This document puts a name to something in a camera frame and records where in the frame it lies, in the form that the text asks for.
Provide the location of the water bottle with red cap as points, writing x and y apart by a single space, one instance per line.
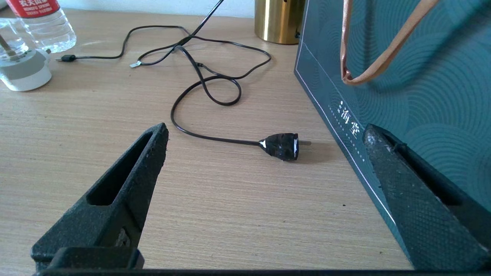
48 30

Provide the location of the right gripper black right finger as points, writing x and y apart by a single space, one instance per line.
422 214

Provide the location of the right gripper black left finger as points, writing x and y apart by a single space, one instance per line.
115 214

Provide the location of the brass desk lamp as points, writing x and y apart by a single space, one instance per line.
277 23

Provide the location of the small clear humidifier grey base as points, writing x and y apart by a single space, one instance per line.
25 73

